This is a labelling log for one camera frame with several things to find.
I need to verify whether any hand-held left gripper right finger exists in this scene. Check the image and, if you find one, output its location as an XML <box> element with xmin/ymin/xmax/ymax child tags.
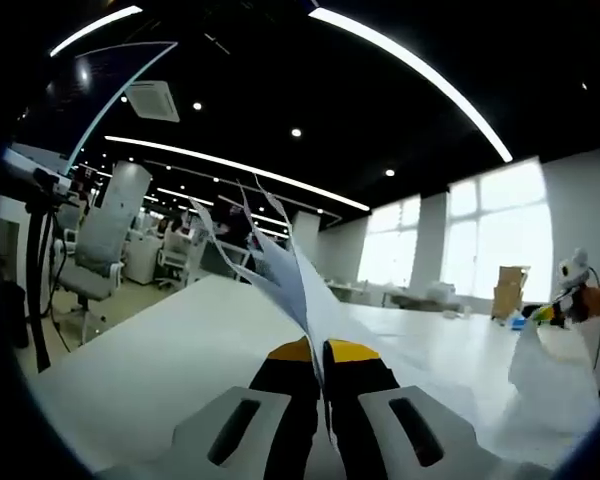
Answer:
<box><xmin>323</xmin><ymin>338</ymin><xmax>481</xmax><ymax>480</ymax></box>

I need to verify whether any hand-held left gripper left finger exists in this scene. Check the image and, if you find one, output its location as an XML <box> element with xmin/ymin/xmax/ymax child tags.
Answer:
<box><xmin>172</xmin><ymin>338</ymin><xmax>324</xmax><ymax>480</ymax></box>

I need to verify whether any white printing paper sheet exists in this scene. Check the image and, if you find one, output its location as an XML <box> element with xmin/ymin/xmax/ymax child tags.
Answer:
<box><xmin>506</xmin><ymin>318</ymin><xmax>600</xmax><ymax>440</ymax></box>

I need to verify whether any brown cardboard box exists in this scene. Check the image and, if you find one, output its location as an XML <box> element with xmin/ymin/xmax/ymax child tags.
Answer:
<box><xmin>489</xmin><ymin>265</ymin><xmax>532</xmax><ymax>322</ymax></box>

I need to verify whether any large bright window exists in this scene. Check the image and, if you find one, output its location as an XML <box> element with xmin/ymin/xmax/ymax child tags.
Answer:
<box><xmin>440</xmin><ymin>160</ymin><xmax>555</xmax><ymax>303</ymax></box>

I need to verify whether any white table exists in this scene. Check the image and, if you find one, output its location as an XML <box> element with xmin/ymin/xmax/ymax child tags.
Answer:
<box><xmin>28</xmin><ymin>272</ymin><xmax>600</xmax><ymax>475</ymax></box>

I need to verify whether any smaller bright window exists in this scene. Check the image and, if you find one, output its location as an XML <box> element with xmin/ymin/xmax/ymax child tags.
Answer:
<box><xmin>356</xmin><ymin>195</ymin><xmax>422</xmax><ymax>287</ymax></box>

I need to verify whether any grey high-back office chair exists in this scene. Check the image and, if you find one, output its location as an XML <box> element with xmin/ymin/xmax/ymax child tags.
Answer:
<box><xmin>53</xmin><ymin>160</ymin><xmax>152</xmax><ymax>347</ymax></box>

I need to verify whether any long ceiling light strip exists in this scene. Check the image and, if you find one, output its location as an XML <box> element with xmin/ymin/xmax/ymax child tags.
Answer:
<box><xmin>103</xmin><ymin>134</ymin><xmax>371</xmax><ymax>212</ymax></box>
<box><xmin>308</xmin><ymin>7</ymin><xmax>515</xmax><ymax>165</ymax></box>

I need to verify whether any black tripod stand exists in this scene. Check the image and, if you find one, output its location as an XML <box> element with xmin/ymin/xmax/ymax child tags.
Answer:
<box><xmin>23</xmin><ymin>167</ymin><xmax>79</xmax><ymax>375</ymax></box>

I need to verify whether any ceiling air conditioner vent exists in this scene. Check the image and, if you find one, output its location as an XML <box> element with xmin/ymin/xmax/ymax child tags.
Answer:
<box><xmin>123</xmin><ymin>81</ymin><xmax>181</xmax><ymax>124</ymax></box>

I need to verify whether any white standing desk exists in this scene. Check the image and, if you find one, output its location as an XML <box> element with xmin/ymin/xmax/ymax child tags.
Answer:
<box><xmin>0</xmin><ymin>144</ymin><xmax>76</xmax><ymax>201</ymax></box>

